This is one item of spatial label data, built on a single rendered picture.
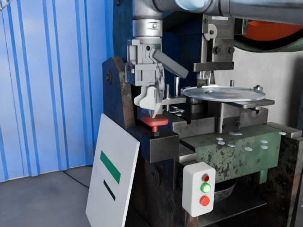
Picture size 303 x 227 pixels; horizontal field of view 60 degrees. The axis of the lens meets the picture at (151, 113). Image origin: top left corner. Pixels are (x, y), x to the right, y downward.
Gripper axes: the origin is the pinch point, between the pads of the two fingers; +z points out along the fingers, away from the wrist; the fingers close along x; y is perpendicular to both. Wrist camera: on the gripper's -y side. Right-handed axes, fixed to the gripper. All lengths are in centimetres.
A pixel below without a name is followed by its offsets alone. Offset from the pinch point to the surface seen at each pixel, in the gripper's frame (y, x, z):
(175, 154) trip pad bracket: -5.3, 3.0, 12.1
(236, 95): -33.6, -4.0, -1.6
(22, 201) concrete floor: 40, -103, 77
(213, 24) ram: -29.2, -13.3, -25.2
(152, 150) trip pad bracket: 2.1, 3.0, 9.7
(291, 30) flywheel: -66, -10, -24
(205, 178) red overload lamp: -8.7, 13.0, 15.6
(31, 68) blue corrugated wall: 26, -135, -3
